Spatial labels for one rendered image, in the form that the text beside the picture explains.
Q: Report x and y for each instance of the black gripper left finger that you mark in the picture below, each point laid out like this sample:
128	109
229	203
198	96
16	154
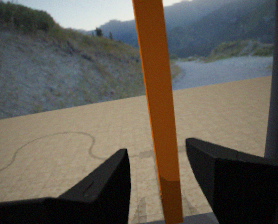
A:
102	197

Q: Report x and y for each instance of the orange handle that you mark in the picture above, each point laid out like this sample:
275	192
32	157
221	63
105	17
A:
153	47

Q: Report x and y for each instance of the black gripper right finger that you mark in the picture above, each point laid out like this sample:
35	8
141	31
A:
241	188

